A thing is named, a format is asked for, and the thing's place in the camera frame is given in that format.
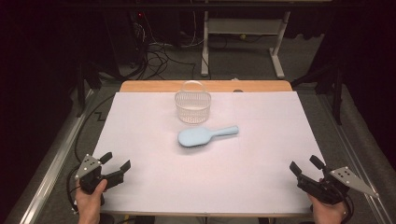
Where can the white table cover sheet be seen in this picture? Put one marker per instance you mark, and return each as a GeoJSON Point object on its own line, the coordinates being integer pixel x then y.
{"type": "Point", "coordinates": [249, 174]}

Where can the aluminium floor rail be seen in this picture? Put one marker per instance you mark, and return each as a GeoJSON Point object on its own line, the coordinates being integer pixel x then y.
{"type": "Point", "coordinates": [358, 161]}
{"type": "Point", "coordinates": [53, 168]}

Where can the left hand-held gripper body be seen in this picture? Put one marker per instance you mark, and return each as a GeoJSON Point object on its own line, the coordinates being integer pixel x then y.
{"type": "Point", "coordinates": [88, 168]}

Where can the person's right hand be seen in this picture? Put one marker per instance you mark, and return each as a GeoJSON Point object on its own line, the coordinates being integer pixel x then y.
{"type": "Point", "coordinates": [327, 214]}

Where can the person's left hand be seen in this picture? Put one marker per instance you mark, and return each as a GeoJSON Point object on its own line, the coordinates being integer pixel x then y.
{"type": "Point", "coordinates": [90, 205]}

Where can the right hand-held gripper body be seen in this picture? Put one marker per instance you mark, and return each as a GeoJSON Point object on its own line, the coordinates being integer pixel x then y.
{"type": "Point", "coordinates": [333, 185]}

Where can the white metal stand frame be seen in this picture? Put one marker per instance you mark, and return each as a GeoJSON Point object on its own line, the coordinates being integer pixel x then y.
{"type": "Point", "coordinates": [246, 26]}

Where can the clear plastic basket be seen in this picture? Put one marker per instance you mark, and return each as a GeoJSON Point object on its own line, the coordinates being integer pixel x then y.
{"type": "Point", "coordinates": [193, 109]}

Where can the black metal stand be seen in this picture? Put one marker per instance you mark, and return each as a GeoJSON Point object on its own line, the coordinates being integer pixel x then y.
{"type": "Point", "coordinates": [337, 93]}
{"type": "Point", "coordinates": [81, 90]}

